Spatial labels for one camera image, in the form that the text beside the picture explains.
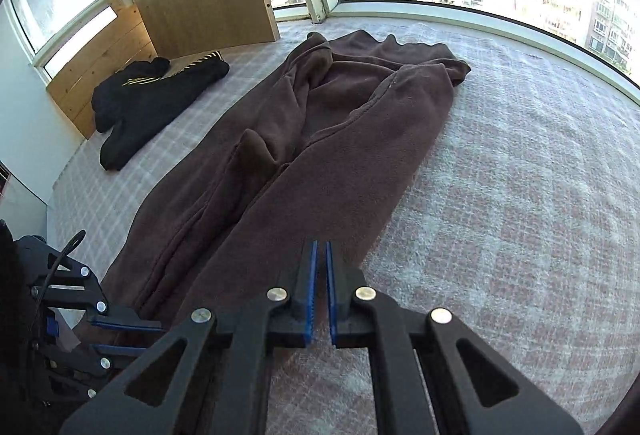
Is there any black garment with yellow stripes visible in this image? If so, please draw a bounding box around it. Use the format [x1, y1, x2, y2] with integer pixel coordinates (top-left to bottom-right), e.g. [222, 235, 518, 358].
[99, 50, 231, 172]

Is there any pink plaid blanket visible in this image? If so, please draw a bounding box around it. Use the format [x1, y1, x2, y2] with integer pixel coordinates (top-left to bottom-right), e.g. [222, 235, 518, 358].
[47, 18, 640, 435]

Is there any black braided cable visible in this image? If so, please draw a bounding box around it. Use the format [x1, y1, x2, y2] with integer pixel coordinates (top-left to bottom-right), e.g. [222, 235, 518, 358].
[30, 229, 87, 306]

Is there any dark navy garment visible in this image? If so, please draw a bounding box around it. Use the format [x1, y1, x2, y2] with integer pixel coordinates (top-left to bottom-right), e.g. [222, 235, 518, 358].
[91, 56, 171, 133]

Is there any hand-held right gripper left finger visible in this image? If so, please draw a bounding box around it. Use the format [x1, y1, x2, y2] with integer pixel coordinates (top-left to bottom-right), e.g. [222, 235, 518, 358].
[59, 241, 319, 435]

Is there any brown long-sleeved sweater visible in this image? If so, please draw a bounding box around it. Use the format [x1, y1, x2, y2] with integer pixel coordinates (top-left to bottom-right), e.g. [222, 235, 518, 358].
[100, 29, 472, 331]

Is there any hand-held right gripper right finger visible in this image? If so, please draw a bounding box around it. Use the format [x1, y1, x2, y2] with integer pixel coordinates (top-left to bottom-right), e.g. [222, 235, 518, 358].
[326, 241, 583, 435]

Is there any pine slat board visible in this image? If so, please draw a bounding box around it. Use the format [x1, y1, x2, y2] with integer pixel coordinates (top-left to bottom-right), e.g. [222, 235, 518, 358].
[46, 2, 158, 140]

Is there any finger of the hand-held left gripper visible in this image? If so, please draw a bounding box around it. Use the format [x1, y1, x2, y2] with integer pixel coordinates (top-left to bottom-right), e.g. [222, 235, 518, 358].
[32, 341, 147, 401]
[31, 254, 165, 333]

